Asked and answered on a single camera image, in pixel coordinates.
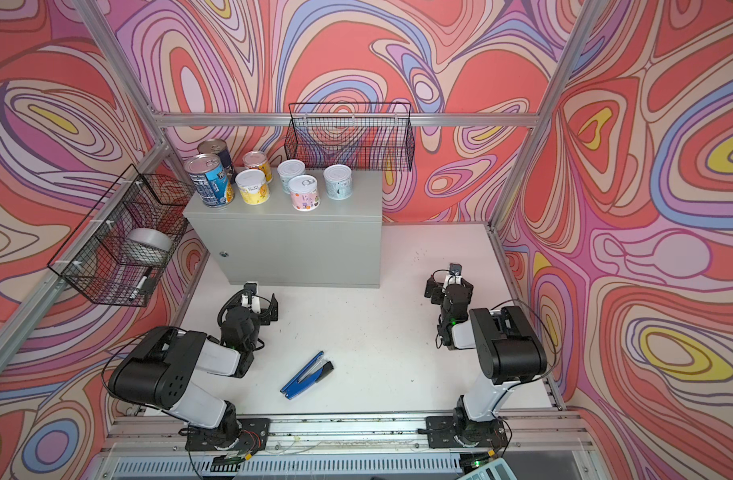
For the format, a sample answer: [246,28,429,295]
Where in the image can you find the white lid can back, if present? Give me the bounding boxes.
[236,169,270,205]

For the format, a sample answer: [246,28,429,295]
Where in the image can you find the white lid can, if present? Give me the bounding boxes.
[324,164,352,200]
[236,169,270,205]
[276,159,306,194]

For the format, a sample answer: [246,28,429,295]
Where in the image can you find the light blue labelled can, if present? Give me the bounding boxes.
[184,153,234,208]

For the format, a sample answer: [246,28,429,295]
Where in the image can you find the white lid can front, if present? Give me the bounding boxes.
[276,159,306,194]

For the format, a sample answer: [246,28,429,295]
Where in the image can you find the small gold can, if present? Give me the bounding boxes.
[242,150,272,183]

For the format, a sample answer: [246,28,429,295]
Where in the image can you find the dark blue labelled can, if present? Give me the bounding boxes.
[198,139,236,183]

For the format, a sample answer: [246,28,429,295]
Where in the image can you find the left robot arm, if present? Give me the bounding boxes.
[106,283,280,440]

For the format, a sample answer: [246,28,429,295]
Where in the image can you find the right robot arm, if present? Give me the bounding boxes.
[424,270,548,444]

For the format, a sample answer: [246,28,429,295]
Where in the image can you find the blue black stapler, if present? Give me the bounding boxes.
[280,351,334,400]

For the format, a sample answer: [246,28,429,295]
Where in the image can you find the grey metal cabinet box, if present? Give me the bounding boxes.
[184,171,383,288]

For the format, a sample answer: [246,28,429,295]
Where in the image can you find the white tape roll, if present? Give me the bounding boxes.
[122,228,172,267]

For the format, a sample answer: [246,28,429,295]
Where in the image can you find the white device corner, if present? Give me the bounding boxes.
[459,458,517,480]

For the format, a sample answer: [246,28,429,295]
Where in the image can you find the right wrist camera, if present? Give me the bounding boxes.
[446,263,463,286]

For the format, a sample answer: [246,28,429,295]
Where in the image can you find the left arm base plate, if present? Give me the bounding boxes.
[178,417,270,454]

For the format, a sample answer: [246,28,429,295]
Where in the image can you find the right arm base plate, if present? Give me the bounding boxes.
[419,416,509,450]

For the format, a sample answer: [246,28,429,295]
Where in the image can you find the black wire basket left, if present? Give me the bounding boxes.
[48,166,194,307]

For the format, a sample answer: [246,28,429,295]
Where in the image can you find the black wire basket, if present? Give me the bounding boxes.
[284,100,416,172]
[48,166,194,307]

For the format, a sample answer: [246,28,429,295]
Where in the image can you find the aluminium front rail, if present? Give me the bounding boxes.
[95,410,524,480]

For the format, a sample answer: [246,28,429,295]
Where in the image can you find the black wire basket back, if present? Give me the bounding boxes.
[284,100,416,172]

